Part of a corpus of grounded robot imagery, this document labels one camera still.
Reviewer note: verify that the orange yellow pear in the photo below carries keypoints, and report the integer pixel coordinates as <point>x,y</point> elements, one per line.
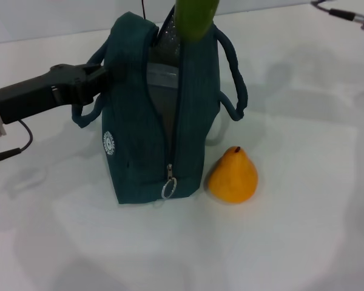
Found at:
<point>233,179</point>

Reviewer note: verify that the clear blue-rimmed plastic lunch box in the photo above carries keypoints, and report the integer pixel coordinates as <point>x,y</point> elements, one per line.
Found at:
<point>165,78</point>

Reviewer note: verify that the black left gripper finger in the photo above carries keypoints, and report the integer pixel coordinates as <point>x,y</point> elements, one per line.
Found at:
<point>104,80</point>
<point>94,67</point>

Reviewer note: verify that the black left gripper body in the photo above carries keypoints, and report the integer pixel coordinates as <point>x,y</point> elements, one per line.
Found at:
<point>39,94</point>

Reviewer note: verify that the dark teal fabric lunch bag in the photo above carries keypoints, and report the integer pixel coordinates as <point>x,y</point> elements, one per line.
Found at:
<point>133,121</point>

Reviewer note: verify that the green cucumber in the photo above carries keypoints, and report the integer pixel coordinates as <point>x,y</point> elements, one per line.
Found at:
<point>195,18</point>

